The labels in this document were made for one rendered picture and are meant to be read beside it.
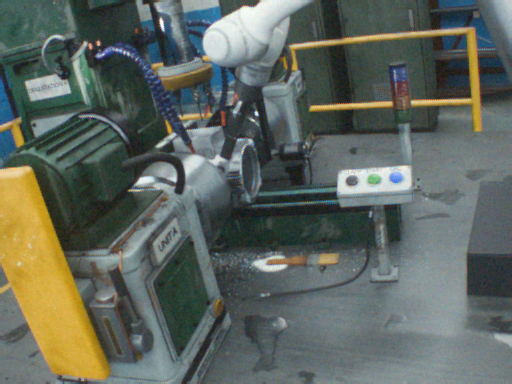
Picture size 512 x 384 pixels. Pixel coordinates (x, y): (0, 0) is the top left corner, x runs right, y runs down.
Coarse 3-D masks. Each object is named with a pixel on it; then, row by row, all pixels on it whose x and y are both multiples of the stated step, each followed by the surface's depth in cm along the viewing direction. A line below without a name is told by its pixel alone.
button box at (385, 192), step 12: (372, 168) 118; (384, 168) 117; (396, 168) 115; (408, 168) 115; (360, 180) 117; (384, 180) 115; (408, 180) 113; (348, 192) 116; (360, 192) 115; (372, 192) 114; (384, 192) 113; (396, 192) 112; (408, 192) 112; (348, 204) 119; (360, 204) 118; (372, 204) 117; (384, 204) 116
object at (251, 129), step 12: (264, 96) 181; (228, 108) 169; (252, 108) 168; (276, 108) 180; (216, 120) 172; (228, 120) 170; (252, 120) 168; (276, 120) 175; (240, 132) 171; (252, 132) 168; (276, 132) 172; (276, 144) 173; (264, 156) 172
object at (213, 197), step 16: (192, 160) 126; (144, 176) 118; (160, 176) 117; (192, 176) 120; (208, 176) 124; (224, 176) 130; (208, 192) 121; (224, 192) 127; (208, 208) 118; (224, 208) 126; (208, 224) 118; (224, 224) 129; (208, 240) 120
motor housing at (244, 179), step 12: (240, 144) 146; (216, 156) 148; (252, 156) 158; (240, 168) 144; (252, 168) 159; (228, 180) 145; (240, 180) 144; (252, 180) 159; (240, 192) 147; (252, 192) 156
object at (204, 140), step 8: (208, 128) 155; (216, 128) 153; (192, 136) 157; (200, 136) 157; (208, 136) 146; (216, 136) 150; (176, 144) 149; (184, 144) 149; (192, 144) 148; (200, 144) 147; (208, 144) 146; (216, 144) 149; (200, 152) 148; (208, 152) 148; (208, 160) 148
